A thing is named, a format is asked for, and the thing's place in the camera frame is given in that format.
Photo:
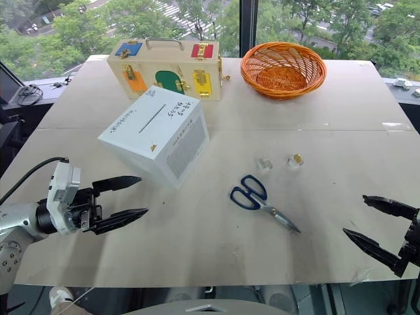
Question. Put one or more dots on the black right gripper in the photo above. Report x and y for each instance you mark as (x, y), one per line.
(412, 239)

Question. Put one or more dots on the grey rounded robot body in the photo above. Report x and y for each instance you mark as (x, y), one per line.
(210, 307)

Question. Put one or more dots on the white small device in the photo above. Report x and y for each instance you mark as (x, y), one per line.
(402, 82)

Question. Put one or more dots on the wooden lock busy box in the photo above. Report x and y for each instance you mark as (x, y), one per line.
(167, 69)

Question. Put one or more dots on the black monitor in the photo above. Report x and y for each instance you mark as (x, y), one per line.
(8, 85)

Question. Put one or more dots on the white sneaker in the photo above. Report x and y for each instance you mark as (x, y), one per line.
(60, 295)

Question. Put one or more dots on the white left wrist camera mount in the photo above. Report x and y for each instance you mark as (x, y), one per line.
(62, 193)

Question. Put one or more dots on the orange wicker basket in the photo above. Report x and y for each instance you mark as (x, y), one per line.
(283, 70)

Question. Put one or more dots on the clear cube with gold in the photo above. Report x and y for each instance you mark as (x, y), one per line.
(295, 161)

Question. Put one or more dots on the white cardboard box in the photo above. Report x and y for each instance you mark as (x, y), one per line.
(155, 135)

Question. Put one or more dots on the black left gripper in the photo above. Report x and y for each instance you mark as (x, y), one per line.
(84, 206)

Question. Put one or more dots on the black window frame post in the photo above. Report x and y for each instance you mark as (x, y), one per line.
(248, 26)

